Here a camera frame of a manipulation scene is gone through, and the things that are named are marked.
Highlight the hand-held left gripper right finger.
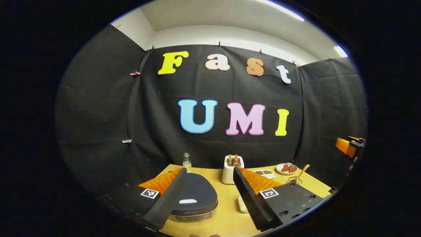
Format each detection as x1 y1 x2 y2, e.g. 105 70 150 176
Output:
233 166 324 232

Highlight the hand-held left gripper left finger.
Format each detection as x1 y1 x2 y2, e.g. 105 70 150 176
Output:
99 167 188 231

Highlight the white rice box clear lid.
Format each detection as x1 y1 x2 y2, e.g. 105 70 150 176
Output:
237 195 249 214

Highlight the dark grey rice cooker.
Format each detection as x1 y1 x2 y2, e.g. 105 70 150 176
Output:
168 173 218 223

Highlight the wooden spoon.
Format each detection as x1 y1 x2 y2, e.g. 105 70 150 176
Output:
289 164 310 184

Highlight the white divided bean dish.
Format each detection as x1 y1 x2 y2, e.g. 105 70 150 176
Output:
254 169 276 179

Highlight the white toaster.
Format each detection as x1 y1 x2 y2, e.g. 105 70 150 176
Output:
221 155 245 185

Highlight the white round plate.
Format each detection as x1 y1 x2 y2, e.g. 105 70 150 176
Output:
276 163 298 175

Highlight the black backdrop cloth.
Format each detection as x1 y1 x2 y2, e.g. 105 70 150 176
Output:
56 25 368 211

